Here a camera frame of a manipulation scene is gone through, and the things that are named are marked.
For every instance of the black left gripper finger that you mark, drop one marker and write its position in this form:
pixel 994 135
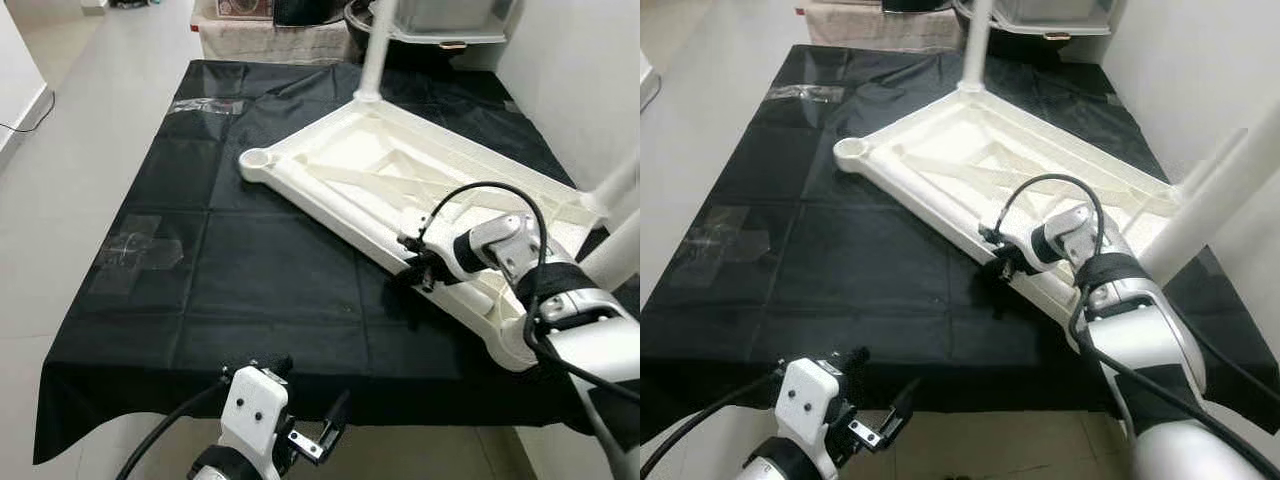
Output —
pixel 270 367
pixel 336 418
pixel 852 361
pixel 902 408

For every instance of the white plastic children table top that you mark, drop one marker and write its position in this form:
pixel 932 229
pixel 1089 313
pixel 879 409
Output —
pixel 940 140
pixel 340 150

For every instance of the black tablecloth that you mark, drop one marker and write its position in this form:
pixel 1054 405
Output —
pixel 250 300
pixel 850 300

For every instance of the clear tape patch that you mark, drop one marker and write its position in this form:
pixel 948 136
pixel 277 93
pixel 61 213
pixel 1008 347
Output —
pixel 720 245
pixel 140 255

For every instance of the black round pan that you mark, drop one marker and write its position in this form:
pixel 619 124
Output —
pixel 358 20

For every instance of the clear tape strip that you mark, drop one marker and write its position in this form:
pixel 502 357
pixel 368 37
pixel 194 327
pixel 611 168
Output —
pixel 205 105
pixel 805 93

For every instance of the beige patterned cloth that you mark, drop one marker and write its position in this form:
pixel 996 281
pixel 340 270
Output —
pixel 880 25
pixel 270 40

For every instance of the black floor gadget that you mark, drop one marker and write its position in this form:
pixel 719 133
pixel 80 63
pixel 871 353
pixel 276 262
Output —
pixel 130 3

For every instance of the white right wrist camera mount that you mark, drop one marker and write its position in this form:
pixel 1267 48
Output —
pixel 440 240
pixel 1015 240

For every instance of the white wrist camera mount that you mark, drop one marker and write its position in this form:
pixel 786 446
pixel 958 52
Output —
pixel 805 400
pixel 1015 240
pixel 440 240
pixel 255 410

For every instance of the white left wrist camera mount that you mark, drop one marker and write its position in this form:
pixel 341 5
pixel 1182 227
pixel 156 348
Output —
pixel 805 400
pixel 255 410

